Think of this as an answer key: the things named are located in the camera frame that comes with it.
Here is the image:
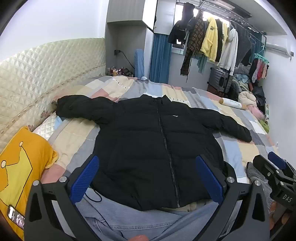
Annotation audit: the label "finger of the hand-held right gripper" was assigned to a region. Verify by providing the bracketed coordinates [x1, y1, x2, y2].
[253, 154, 281, 186]
[268, 151, 296, 180]

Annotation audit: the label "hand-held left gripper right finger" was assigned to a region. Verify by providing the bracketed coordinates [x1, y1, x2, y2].
[195, 155, 270, 241]

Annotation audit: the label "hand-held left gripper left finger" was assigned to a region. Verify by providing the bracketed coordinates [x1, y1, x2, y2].
[24, 155, 100, 241]

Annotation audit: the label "black puffer jacket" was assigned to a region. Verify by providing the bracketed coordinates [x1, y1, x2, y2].
[55, 94, 252, 211]

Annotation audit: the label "pile of clothes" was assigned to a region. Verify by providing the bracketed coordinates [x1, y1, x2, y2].
[231, 65, 267, 109]

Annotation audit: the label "pink hanging clothes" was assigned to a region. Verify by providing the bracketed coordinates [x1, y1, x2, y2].
[251, 58, 270, 84]

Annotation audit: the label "green clothes hanger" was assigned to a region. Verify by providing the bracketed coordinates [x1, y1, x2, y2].
[254, 45, 270, 63]

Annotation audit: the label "person's right hand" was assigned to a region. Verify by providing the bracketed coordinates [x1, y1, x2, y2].
[270, 201, 279, 231]

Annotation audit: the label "grey fluffy blanket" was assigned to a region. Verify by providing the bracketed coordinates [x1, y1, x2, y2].
[245, 161, 276, 210]

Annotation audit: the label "green box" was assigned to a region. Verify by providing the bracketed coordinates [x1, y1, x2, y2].
[261, 104, 270, 133]

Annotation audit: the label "blue denim jeans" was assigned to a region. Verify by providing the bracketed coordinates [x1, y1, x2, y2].
[76, 198, 225, 241]

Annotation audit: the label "pink garment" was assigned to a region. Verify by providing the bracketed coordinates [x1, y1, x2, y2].
[251, 105, 264, 119]

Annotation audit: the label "yellow printed pillow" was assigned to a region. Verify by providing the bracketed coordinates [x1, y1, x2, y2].
[0, 126, 60, 240]

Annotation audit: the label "smartphone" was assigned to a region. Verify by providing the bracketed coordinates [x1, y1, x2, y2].
[7, 204, 26, 230]

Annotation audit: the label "dark grey suitcase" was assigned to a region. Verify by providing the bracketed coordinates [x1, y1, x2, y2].
[209, 67, 233, 94]

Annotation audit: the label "patchwork bed cover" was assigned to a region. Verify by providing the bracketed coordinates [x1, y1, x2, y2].
[32, 75, 281, 210]

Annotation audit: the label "white air conditioner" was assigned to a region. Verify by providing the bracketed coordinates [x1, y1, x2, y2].
[266, 42, 291, 56]

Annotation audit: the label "cluster of cosmetic bottles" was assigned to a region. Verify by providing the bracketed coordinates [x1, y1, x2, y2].
[106, 66, 135, 77]

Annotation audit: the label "white hoodie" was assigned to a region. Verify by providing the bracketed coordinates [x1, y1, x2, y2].
[218, 25, 239, 73]

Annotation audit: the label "cream quilted headboard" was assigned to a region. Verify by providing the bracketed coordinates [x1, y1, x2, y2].
[0, 37, 107, 149]

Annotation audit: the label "dark grey sweater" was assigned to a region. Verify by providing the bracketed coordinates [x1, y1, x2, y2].
[230, 20, 253, 67]

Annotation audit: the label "blue covered fan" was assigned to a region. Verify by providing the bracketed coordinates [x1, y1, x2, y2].
[135, 49, 145, 79]

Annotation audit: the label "blue curtain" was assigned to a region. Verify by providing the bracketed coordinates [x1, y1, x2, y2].
[150, 34, 173, 84]

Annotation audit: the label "yellow fleece jacket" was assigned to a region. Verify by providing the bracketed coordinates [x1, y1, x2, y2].
[200, 16, 228, 63]

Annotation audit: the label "brown plaid scarf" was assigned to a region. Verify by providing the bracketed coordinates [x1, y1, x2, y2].
[180, 10, 205, 77]

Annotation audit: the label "black hanging jacket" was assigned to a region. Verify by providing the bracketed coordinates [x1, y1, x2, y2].
[168, 2, 197, 45]

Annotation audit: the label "black cable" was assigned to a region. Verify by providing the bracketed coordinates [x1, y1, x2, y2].
[84, 186, 103, 203]

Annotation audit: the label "metal clothes rail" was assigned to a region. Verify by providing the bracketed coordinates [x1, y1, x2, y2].
[176, 0, 267, 36]

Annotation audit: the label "grey wall cabinet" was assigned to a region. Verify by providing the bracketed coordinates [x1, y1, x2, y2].
[106, 0, 159, 33]

